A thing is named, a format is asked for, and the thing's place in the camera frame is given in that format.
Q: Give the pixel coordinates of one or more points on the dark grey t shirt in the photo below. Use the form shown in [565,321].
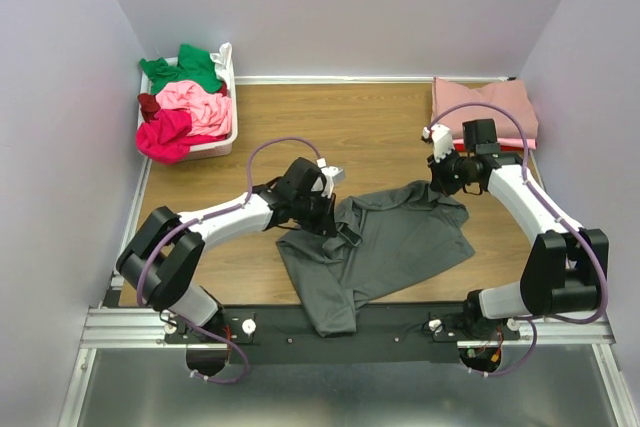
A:
[386,241]

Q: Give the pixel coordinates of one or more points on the pink crumpled shirt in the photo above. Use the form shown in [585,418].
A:
[211,113]

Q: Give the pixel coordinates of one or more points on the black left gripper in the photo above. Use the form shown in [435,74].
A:
[326,217]

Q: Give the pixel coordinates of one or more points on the aluminium frame rail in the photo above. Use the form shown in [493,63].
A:
[122,328]

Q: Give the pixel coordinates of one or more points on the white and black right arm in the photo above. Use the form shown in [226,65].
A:
[565,271]

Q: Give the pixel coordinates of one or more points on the green crumpled shirt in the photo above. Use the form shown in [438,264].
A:
[192,64]

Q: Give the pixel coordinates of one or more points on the dusty pink folded shirt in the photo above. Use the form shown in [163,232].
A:
[510,96]

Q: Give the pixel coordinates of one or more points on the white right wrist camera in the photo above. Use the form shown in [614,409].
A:
[439,136]

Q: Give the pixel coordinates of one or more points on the white laundry basket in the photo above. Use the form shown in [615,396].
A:
[202,146]

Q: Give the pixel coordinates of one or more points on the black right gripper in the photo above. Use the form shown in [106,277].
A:
[440,177]

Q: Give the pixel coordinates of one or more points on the magenta crumpled shirt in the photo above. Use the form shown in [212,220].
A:
[163,139]

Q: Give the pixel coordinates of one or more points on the dark red crumpled shirt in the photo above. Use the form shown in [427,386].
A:
[148,106]

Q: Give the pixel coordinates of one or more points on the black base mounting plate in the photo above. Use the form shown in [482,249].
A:
[382,333]

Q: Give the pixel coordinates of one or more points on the white crumpled cloth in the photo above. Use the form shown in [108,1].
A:
[223,63]

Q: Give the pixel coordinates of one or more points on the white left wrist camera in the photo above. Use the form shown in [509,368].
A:
[328,178]

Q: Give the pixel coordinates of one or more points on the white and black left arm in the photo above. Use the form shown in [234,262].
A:
[161,258]

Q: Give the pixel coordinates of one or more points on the light pink folded shirt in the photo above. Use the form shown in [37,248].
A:
[506,144]

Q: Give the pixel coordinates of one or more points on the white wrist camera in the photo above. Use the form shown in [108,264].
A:
[439,136]
[328,178]

